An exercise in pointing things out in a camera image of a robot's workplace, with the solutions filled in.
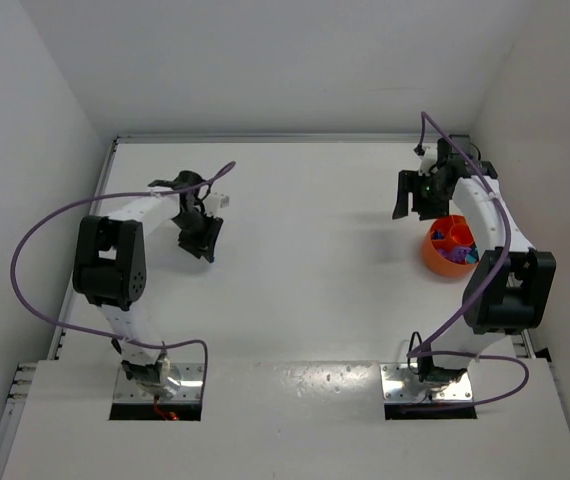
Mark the purple round lego piece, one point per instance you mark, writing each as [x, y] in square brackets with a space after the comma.
[456, 254]

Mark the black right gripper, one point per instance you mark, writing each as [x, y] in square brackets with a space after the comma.
[413, 185]

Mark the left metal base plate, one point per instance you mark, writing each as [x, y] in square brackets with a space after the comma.
[184, 386]

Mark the metal base plate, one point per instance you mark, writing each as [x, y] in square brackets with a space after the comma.
[400, 386]
[184, 386]

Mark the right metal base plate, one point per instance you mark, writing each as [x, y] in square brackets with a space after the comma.
[400, 386]

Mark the blue arch lego piece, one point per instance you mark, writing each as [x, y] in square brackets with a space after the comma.
[437, 235]

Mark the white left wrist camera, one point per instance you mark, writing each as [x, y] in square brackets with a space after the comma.
[216, 201]

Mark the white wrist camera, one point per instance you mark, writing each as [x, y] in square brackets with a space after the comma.
[216, 201]
[428, 156]

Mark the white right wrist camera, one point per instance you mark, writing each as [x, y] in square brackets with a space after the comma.
[428, 156]

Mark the teal lego brick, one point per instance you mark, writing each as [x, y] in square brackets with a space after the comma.
[472, 257]

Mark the orange divided round container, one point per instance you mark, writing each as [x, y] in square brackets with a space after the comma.
[449, 248]

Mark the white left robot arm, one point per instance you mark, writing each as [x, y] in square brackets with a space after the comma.
[110, 268]

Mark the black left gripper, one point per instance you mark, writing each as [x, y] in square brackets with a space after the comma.
[205, 236]

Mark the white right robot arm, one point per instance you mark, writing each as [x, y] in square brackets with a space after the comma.
[510, 285]

